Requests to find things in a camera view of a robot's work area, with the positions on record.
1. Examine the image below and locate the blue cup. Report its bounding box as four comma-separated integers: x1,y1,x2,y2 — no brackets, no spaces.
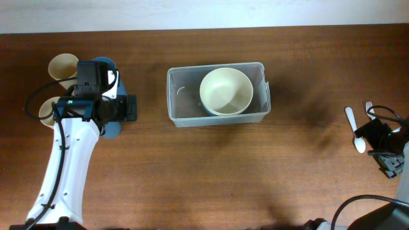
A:
102,122,121,139
93,56,127,95

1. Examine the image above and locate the blue bowl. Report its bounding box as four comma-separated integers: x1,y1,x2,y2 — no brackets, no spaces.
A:
201,104,220,116

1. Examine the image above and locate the cream bowl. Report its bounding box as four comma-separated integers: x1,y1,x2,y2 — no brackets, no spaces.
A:
199,67,254,98
200,95,253,116

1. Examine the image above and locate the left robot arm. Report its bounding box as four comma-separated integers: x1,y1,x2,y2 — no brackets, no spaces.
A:
10,57,137,229

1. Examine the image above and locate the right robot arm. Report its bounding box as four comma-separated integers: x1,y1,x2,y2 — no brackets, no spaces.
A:
302,118,408,230

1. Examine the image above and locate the clear plastic storage container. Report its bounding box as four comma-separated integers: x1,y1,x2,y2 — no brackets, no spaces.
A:
167,62,271,127

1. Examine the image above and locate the white plastic spoon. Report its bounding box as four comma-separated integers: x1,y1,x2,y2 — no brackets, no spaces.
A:
344,107,366,153

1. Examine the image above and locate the cream cup far left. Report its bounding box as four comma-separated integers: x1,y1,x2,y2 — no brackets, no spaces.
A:
48,53,79,89

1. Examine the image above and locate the cream cup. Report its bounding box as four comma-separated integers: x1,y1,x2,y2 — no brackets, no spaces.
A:
48,53,79,89
38,96,60,129

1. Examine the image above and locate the white plastic fork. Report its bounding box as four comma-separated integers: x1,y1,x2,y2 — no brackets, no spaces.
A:
366,102,376,120

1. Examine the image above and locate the cream cup near left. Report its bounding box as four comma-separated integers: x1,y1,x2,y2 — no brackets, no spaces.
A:
38,96,60,129

